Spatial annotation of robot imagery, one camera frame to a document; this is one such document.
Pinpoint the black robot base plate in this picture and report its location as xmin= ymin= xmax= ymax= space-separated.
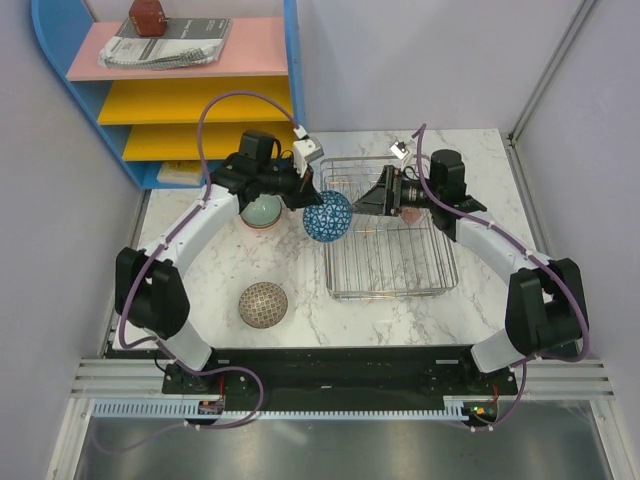
xmin=162 ymin=345 xmax=518 ymax=410

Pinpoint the blue triangle pattern bowl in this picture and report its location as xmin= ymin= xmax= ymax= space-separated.
xmin=303 ymin=190 xmax=353 ymax=243

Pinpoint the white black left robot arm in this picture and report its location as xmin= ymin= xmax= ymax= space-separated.
xmin=115 ymin=130 xmax=324 ymax=393

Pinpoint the celadon green bowl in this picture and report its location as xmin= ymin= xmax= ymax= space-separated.
xmin=241 ymin=194 xmax=282 ymax=225

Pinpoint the brown lattice pattern bowl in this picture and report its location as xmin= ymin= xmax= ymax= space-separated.
xmin=238 ymin=282 xmax=288 ymax=329

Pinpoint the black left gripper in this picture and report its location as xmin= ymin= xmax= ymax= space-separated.
xmin=257 ymin=155 xmax=322 ymax=212

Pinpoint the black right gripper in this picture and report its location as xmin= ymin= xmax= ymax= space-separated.
xmin=348 ymin=165 xmax=440 ymax=217

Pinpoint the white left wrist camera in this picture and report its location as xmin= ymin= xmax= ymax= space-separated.
xmin=292 ymin=136 xmax=324 ymax=172

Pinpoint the white slotted cable duct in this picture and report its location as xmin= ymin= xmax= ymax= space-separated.
xmin=91 ymin=398 xmax=497 ymax=421

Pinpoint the grey booklet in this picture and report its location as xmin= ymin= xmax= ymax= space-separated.
xmin=113 ymin=18 xmax=233 ymax=43

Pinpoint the aluminium frame rail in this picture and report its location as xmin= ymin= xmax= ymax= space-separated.
xmin=70 ymin=359 xmax=164 ymax=399

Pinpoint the red brown cube box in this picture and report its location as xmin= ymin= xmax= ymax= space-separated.
xmin=129 ymin=0 xmax=167 ymax=37

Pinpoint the yellow white book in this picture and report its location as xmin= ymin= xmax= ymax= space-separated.
xmin=156 ymin=160 xmax=203 ymax=185

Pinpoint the pink bowl under green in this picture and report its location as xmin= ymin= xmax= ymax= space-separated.
xmin=242 ymin=219 xmax=279 ymax=231

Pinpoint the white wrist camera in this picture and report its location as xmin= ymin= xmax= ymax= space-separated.
xmin=292 ymin=136 xmax=324 ymax=172
xmin=389 ymin=140 xmax=411 ymax=160

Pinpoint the black white floral bowl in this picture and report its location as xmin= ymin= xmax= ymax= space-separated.
xmin=400 ymin=207 xmax=422 ymax=226

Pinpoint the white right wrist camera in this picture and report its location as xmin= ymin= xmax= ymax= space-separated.
xmin=389 ymin=140 xmax=411 ymax=160

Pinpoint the blue pink yellow shelf unit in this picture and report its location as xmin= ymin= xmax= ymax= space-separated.
xmin=31 ymin=1 xmax=306 ymax=189

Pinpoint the chrome wire dish rack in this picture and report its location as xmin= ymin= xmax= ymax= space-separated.
xmin=318 ymin=155 xmax=460 ymax=301

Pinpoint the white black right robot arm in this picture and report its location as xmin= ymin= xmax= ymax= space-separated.
xmin=352 ymin=149 xmax=589 ymax=394

